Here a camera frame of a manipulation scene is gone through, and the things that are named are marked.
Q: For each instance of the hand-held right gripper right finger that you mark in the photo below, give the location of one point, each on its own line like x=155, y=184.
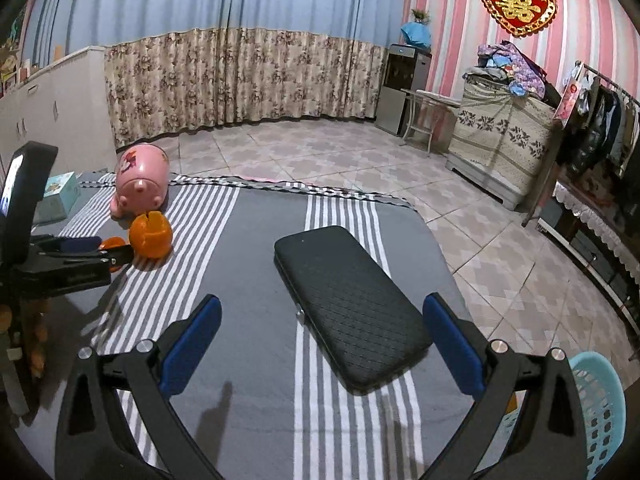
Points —
x=452, y=345

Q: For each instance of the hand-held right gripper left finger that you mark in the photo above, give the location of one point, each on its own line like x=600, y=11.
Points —
x=192, y=345

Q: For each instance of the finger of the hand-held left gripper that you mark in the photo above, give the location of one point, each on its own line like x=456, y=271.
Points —
x=90, y=262
x=75, y=244

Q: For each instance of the small orange peel piece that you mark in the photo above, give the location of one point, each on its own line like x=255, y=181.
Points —
x=114, y=245

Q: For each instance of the teal plastic basket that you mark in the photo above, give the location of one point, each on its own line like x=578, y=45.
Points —
x=600, y=400

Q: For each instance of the teal tissue box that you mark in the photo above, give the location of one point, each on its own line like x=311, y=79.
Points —
x=57, y=197

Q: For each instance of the grey striped blanket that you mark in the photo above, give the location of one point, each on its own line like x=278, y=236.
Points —
x=260, y=310

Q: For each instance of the pink piggy bank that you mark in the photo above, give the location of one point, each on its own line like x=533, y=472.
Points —
x=142, y=175

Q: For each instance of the black quilted case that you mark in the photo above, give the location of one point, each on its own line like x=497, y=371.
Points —
x=350, y=305

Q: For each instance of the low white cabinet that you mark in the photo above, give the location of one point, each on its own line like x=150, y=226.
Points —
x=590, y=255

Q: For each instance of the metal clothes rack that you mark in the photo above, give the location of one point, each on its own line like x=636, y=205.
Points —
x=545, y=180

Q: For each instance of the white lace cloth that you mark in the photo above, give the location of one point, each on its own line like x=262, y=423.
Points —
x=595, y=215

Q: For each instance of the patterned cloth covered chest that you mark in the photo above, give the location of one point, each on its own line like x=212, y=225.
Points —
x=500, y=145

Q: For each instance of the blue and floral curtain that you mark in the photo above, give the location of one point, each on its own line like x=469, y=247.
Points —
x=225, y=75

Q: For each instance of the white folding table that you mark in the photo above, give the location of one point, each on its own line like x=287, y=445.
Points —
x=430, y=97

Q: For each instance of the grey water dispenser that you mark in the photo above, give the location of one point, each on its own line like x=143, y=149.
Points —
x=400, y=90

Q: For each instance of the row of hanging clothes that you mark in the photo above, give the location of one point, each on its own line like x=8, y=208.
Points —
x=600, y=130

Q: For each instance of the pink hanging bag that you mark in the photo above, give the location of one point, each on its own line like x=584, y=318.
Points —
x=567, y=100

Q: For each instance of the pile of colourful clothes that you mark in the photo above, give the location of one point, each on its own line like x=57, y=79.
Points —
x=515, y=67

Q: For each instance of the blue cloth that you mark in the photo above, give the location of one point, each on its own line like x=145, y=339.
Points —
x=417, y=35

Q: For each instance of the small potted plant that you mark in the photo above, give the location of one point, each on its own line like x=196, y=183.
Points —
x=420, y=15

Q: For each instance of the white wall cabinet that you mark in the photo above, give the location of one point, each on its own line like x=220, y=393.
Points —
x=60, y=105

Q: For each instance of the red heart wall decoration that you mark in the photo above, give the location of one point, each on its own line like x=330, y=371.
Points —
x=517, y=2

